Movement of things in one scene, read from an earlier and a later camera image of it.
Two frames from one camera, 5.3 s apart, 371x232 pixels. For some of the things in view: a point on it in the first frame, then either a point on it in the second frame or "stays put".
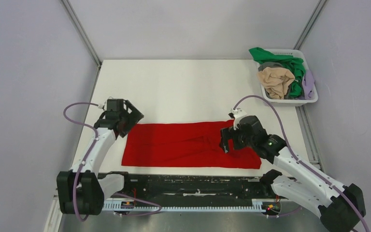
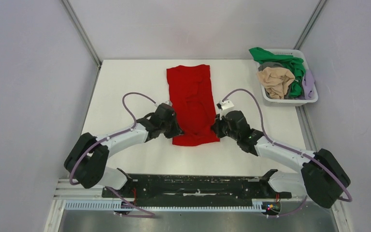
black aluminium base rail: x=188 y=190 stays put
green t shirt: x=295 y=64 stays put
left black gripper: x=135 y=115 to x=177 y=130
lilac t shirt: x=308 y=82 stays put
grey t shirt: x=268 y=64 stays put
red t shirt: x=181 y=144 to x=192 y=98
